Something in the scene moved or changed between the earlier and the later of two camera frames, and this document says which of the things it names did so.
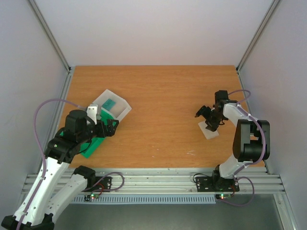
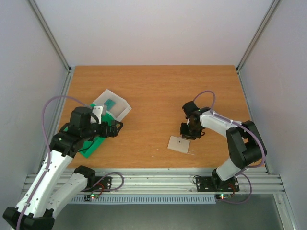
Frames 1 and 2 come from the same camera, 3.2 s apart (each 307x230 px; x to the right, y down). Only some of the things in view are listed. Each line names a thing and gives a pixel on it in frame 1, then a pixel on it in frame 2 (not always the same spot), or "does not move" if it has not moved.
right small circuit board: (221, 196) does not move
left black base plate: (104, 186) does not move
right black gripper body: (208, 117) -> (189, 133)
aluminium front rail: (182, 181) does not move
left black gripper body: (102, 132) does not move
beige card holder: (208, 133) -> (178, 144)
